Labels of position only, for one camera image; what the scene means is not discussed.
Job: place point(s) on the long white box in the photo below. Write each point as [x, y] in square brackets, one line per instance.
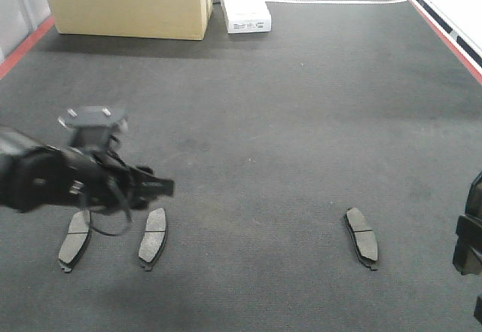
[246, 16]

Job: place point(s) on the cardboard box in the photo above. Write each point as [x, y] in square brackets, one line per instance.
[167, 19]

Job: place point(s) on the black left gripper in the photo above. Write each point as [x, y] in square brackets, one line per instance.
[106, 182]

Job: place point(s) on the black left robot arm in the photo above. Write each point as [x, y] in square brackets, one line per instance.
[35, 174]

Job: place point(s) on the black conveyor belt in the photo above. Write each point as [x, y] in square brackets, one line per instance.
[270, 139]

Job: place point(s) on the grey brake pad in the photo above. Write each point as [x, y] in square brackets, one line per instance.
[363, 238]
[75, 242]
[154, 239]

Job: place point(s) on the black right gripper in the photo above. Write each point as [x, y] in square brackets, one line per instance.
[467, 252]

